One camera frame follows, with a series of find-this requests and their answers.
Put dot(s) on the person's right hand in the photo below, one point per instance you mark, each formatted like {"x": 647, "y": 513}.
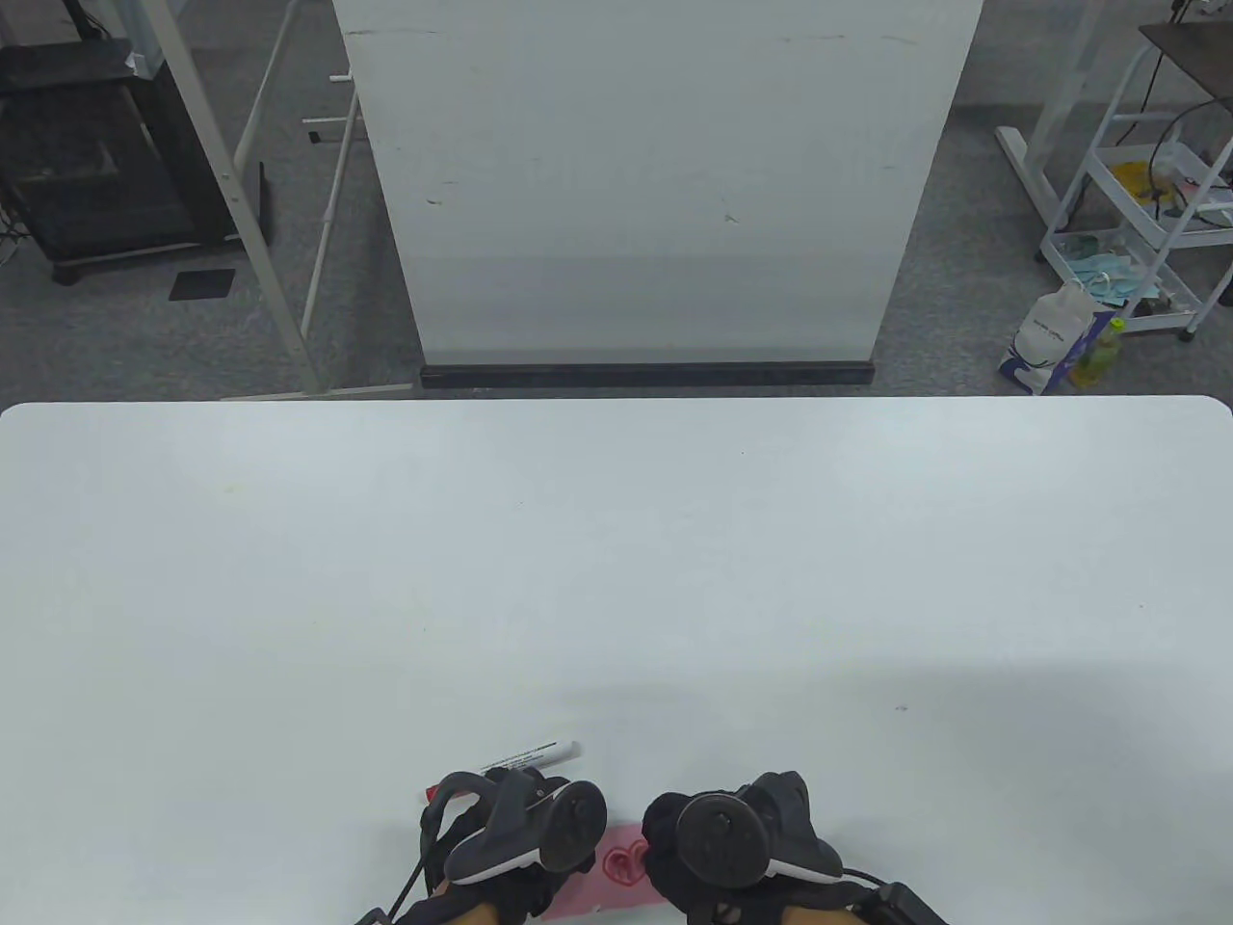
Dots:
{"x": 660, "y": 843}

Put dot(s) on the person's left hand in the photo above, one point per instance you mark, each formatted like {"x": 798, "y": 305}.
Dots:
{"x": 539, "y": 891}

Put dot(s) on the pink heart outline paper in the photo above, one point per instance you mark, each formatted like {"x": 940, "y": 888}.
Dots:
{"x": 588, "y": 896}

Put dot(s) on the black and white controller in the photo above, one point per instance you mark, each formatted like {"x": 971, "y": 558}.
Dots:
{"x": 722, "y": 838}
{"x": 573, "y": 824}

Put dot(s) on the white marker with red cap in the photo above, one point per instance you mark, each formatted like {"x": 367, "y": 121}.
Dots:
{"x": 539, "y": 753}

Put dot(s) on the person's left forearm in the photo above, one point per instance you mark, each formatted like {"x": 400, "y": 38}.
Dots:
{"x": 462, "y": 906}

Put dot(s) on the person's right forearm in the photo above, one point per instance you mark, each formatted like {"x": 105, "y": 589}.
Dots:
{"x": 817, "y": 917}

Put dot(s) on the black partition base bar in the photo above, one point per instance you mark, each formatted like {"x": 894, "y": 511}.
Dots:
{"x": 645, "y": 375}

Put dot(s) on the white plastic bag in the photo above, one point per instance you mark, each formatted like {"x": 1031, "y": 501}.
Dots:
{"x": 1045, "y": 332}

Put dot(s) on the large white partition board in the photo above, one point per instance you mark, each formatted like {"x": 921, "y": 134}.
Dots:
{"x": 655, "y": 193}

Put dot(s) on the yellow-green bottle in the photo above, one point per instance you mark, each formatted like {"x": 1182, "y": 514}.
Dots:
{"x": 1098, "y": 361}

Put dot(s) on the small black floor mat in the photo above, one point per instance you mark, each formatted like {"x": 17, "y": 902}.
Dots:
{"x": 202, "y": 284}

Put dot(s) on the blue face masks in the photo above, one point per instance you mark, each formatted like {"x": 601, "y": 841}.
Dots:
{"x": 1108, "y": 270}

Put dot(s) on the white table leg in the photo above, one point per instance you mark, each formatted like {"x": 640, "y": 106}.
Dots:
{"x": 1021, "y": 159}

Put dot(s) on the white utility cart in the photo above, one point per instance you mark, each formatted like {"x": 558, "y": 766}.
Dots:
{"x": 1137, "y": 212}

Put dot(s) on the yellow item on cart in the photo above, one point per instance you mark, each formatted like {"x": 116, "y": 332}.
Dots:
{"x": 1137, "y": 178}

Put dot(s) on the black cabinet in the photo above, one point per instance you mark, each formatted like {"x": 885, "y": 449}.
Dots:
{"x": 96, "y": 164}

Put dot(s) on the brown tabletop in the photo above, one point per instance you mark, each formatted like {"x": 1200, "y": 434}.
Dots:
{"x": 1199, "y": 58}

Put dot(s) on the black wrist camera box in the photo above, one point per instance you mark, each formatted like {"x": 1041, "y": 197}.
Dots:
{"x": 901, "y": 911}

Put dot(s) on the white tube frame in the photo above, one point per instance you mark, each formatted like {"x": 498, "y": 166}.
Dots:
{"x": 327, "y": 222}

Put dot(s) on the white flat post stand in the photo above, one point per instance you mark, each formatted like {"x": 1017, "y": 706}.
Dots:
{"x": 231, "y": 183}

